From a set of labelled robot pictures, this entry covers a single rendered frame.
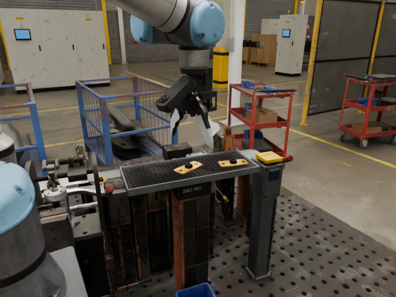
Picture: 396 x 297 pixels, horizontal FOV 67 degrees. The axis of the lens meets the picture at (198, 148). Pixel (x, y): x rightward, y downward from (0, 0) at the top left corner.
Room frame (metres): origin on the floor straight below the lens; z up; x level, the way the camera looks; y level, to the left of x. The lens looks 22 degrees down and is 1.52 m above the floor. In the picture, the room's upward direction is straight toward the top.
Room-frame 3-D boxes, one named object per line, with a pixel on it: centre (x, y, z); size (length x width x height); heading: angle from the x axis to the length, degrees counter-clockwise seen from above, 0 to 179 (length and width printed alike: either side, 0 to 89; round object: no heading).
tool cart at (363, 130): (4.06, -2.44, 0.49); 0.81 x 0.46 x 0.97; 108
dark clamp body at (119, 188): (0.81, 0.26, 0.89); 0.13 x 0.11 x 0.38; 21
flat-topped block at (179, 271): (0.76, 0.02, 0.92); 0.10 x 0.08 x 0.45; 111
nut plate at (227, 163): (0.79, -0.10, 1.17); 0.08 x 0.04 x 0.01; 103
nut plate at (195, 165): (0.76, 0.03, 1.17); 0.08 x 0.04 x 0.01; 136
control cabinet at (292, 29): (11.10, -3.24, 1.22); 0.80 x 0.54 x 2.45; 31
